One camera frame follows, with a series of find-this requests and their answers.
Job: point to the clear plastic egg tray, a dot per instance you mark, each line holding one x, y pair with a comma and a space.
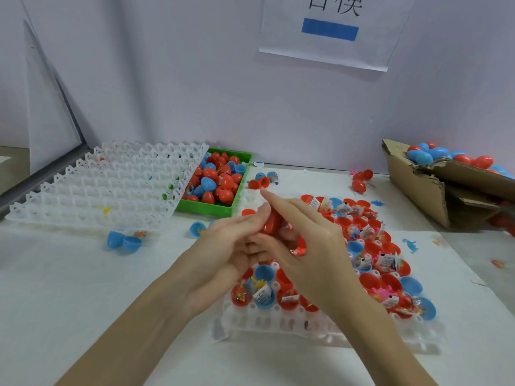
265, 321
101, 185

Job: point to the person's right hand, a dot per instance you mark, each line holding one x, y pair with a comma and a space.
322, 265

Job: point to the green plastic tray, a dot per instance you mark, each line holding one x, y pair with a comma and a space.
244, 155

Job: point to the pile of finished eggs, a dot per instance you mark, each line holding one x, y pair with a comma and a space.
455, 156

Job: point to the person's left forearm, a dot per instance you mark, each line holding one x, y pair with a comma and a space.
117, 341

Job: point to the small orange toy piece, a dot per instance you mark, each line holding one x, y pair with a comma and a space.
140, 234
498, 263

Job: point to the cardboard box of capsules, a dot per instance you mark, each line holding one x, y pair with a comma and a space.
417, 185

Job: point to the small capsule cluster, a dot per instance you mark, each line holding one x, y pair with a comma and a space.
262, 178

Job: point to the small white paper slip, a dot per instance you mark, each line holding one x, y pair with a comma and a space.
217, 329

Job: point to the clear triangular panel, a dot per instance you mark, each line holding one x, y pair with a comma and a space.
48, 104

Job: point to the person's right forearm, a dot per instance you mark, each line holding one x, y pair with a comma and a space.
386, 349

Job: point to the person's left hand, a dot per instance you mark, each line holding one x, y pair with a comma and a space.
213, 257

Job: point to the white paper sign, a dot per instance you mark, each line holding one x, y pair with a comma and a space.
386, 32

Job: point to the grey metal rail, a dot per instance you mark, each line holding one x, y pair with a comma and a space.
36, 187

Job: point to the small blue toy piece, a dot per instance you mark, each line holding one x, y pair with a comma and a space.
410, 245

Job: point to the blue egg shell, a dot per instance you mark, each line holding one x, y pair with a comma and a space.
124, 241

